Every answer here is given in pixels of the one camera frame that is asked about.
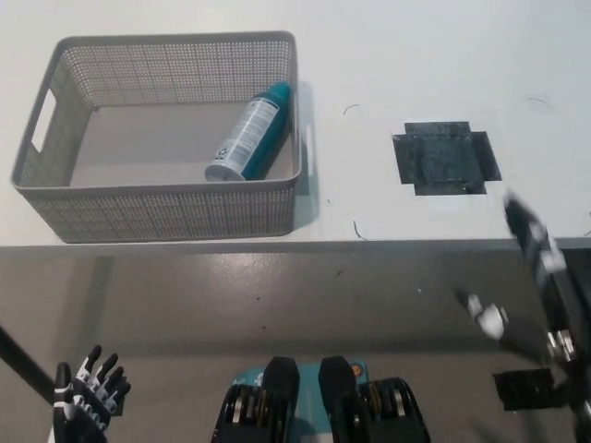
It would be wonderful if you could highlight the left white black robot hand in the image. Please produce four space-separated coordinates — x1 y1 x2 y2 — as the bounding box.
49 344 133 443

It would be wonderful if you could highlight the teal air spray can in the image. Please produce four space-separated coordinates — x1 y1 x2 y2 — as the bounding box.
203 81 293 183

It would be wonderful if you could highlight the thin black rod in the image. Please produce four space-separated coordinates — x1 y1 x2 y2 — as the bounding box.
0 324 57 403

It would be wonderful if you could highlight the black tape patch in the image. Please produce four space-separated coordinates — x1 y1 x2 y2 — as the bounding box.
392 120 503 198

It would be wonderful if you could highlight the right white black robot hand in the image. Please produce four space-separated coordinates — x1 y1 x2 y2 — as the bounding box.
453 187 591 408

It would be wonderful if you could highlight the grey perforated plastic basket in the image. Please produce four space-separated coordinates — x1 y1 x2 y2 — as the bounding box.
9 30 318 245

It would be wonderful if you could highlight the black teal robot torso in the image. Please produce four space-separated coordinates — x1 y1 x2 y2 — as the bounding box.
212 354 427 443

